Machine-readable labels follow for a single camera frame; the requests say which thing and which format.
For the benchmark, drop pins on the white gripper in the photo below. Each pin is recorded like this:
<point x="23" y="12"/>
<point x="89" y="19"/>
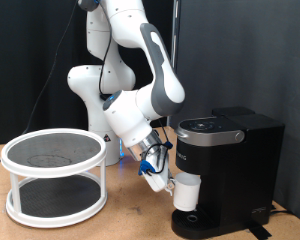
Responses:
<point x="155" y="171"/>

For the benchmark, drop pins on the white mug with green mark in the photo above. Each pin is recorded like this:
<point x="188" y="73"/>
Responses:
<point x="186" y="191"/>

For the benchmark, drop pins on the black Keurig coffee machine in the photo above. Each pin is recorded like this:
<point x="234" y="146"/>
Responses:
<point x="236" y="173"/>

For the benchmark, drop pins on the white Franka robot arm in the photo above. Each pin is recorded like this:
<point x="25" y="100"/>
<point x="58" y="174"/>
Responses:
<point x="123" y="83"/>

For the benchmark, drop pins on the black tape strip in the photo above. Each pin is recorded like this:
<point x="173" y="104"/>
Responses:
<point x="259" y="230"/>

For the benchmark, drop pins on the white two-tier turntable stand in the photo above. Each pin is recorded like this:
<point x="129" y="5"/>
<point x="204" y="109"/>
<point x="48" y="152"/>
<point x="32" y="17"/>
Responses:
<point x="53" y="166"/>

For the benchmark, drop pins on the silver vertical metal pole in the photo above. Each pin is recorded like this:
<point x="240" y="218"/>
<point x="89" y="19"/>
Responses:
<point x="175" y="33"/>

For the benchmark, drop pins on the black curtain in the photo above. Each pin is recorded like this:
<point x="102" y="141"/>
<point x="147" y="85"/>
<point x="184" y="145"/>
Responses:
<point x="16" y="50"/>

